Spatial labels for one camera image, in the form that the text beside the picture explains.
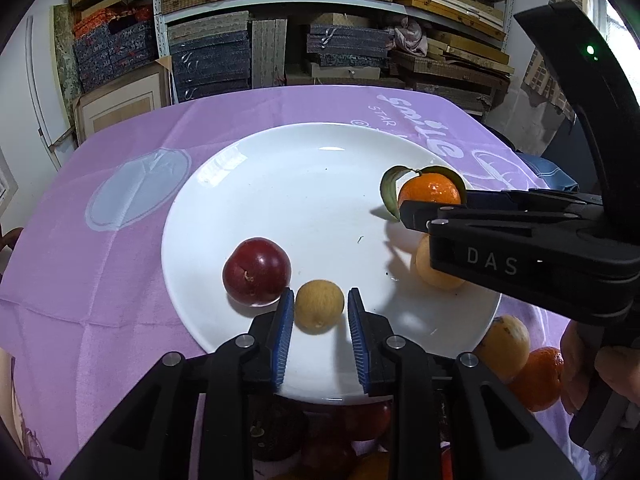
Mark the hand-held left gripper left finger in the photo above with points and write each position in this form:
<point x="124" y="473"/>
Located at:
<point x="281" y="345"/>

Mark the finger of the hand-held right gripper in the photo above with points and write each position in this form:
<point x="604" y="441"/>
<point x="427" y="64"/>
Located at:
<point x="425" y="212"/>
<point x="530" y="198"/>

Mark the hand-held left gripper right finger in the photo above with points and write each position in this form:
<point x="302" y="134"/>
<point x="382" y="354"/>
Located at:
<point x="359" y="345"/>

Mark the mandarin with green leaf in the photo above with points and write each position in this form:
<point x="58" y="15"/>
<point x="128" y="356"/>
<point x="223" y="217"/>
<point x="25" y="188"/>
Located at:
<point x="427" y="191"/>

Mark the tan longan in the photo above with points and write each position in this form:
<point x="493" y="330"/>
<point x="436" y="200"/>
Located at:
<point x="320" y="305"/>

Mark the small orange apricot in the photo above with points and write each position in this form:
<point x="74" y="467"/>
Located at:
<point x="424" y="270"/>

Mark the pale orange round fruit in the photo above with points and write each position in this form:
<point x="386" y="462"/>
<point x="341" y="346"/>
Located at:
<point x="505" y="347"/>

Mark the small red plum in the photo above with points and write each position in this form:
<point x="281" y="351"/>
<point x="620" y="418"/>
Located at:
<point x="327" y="455"/>

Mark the leafless orange mandarin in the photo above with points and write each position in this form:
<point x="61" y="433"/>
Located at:
<point x="537" y="380"/>

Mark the white oval plate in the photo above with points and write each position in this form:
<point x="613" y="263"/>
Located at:
<point x="300" y="200"/>

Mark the person's right hand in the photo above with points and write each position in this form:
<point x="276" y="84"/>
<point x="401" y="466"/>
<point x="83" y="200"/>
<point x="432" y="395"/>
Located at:
<point x="575" y="360"/>

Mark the blue cloth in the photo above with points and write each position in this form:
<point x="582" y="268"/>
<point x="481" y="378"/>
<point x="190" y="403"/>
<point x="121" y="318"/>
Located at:
<point x="550" y="170"/>

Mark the dark brown passion fruit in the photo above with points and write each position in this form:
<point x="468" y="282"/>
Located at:
<point x="277" y="430"/>

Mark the brick patterned curtain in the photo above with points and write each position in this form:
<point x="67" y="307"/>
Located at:
<point x="555" y="75"/>

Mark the stack of flat brown boxes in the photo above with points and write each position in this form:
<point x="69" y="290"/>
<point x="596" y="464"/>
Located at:
<point x="450" y="75"/>

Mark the purple printed tablecloth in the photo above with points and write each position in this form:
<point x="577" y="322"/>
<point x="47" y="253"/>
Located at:
<point x="125" y="285"/>

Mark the pink cloth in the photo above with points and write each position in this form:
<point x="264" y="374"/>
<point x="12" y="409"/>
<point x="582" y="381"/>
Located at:
<point x="412" y="37"/>

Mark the stack of grey ribboned boxes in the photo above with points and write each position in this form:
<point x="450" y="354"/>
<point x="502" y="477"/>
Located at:
<point x="345" y="42"/>

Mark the bright window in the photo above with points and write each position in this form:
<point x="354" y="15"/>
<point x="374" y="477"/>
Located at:
<point x="617" y="20"/>

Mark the stack of yellow wooden boxes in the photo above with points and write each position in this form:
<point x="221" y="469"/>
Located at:
<point x="450" y="0"/>

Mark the upright grey woven boxes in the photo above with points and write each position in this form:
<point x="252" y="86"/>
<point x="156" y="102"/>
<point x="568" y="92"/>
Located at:
<point x="267" y="55"/>

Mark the white metal shelving unit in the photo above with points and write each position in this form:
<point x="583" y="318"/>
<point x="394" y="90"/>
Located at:
<point x="300" y="7"/>

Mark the stack of navy patterned boxes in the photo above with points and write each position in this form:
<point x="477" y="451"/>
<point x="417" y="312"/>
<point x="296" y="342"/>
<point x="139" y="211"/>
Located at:
<point x="210" y="60"/>

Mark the wooden framed panel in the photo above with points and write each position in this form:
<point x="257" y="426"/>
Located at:
<point x="120" y="105"/>

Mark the wooden chair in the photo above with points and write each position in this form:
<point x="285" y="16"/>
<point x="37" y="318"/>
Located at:
<point x="10" y="240"/>

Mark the stack of blue red boxes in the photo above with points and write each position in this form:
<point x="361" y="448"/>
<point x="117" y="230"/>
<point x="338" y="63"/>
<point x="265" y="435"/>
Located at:
<point x="110" y="50"/>

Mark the white board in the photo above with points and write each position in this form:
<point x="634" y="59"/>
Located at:
<point x="42" y="100"/>

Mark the green marbled panel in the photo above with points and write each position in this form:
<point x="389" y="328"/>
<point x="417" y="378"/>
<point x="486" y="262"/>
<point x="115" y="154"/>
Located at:
<point x="65" y="55"/>

